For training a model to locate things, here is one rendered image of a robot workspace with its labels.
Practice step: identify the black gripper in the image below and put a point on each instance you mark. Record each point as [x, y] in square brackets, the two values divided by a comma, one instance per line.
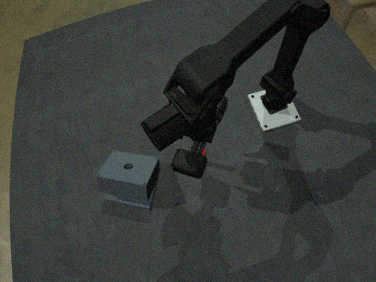
[193, 164]

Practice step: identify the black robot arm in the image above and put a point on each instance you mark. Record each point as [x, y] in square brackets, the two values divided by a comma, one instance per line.
[206, 74]

